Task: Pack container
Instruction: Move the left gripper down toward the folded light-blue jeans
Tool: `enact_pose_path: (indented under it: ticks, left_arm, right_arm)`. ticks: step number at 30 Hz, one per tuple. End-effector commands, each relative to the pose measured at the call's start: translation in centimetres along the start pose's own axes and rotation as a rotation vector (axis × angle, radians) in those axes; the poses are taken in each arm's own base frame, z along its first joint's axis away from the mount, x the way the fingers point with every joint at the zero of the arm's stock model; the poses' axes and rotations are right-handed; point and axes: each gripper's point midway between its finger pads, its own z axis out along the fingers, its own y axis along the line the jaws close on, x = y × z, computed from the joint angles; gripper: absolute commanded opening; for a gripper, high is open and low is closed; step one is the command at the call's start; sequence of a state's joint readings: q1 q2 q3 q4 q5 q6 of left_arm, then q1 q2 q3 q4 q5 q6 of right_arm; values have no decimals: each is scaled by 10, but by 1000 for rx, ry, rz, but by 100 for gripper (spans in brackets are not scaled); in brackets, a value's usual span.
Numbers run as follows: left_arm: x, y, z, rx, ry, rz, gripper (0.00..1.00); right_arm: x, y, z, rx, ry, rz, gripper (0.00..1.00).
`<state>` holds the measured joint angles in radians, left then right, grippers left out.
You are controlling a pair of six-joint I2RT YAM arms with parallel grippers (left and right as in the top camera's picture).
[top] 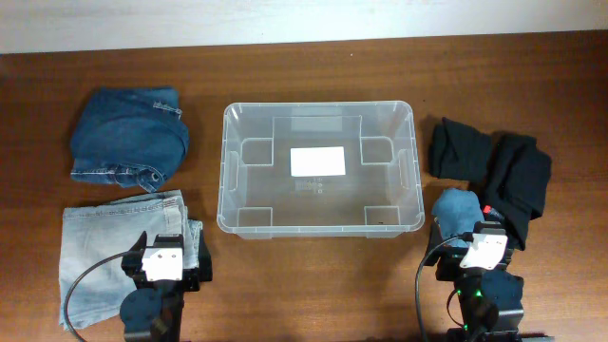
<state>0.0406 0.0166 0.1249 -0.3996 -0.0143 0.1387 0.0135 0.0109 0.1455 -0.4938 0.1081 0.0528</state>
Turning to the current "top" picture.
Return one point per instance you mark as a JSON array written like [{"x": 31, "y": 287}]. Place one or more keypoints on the blue folded cloth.
[{"x": 456, "y": 212}]

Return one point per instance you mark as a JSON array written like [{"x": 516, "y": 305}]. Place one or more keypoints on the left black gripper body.
[{"x": 193, "y": 274}]

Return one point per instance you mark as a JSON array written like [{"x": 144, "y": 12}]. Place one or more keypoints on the clear plastic storage bin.
[{"x": 379, "y": 197}]

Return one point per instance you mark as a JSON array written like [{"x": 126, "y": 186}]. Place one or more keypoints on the large black garment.
[{"x": 517, "y": 184}]

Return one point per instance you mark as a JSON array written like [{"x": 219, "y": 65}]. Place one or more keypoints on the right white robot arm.
[{"x": 489, "y": 297}]

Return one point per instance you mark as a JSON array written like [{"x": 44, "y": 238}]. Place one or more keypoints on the light blue jeans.
[{"x": 93, "y": 233}]

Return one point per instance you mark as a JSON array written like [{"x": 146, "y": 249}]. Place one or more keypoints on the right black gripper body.
[{"x": 447, "y": 268}]

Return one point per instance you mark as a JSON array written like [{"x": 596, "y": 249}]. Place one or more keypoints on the small black folded garment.
[{"x": 458, "y": 152}]

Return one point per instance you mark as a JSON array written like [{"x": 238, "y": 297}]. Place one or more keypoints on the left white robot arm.
[{"x": 153, "y": 311}]

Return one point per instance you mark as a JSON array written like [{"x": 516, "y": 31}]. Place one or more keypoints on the white label in bin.
[{"x": 318, "y": 161}]

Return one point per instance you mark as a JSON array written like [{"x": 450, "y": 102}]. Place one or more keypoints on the dark blue jeans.
[{"x": 130, "y": 137}]

